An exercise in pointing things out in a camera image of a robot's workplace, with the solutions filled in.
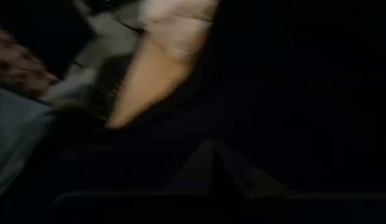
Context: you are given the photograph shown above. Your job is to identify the person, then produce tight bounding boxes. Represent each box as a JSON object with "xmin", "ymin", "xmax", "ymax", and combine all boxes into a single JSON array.
[{"xmin": 0, "ymin": 26, "xmax": 59, "ymax": 200}]

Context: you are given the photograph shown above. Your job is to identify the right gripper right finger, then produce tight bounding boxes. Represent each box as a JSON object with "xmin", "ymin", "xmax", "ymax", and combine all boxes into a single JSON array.
[{"xmin": 213, "ymin": 140, "xmax": 291, "ymax": 197}]

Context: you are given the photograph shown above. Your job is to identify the black garment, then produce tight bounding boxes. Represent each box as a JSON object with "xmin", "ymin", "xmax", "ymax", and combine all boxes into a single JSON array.
[{"xmin": 52, "ymin": 0, "xmax": 386, "ymax": 194}]

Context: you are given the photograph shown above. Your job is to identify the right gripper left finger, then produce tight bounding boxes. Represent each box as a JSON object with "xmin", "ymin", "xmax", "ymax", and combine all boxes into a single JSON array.
[{"xmin": 163, "ymin": 139, "xmax": 215, "ymax": 194}]

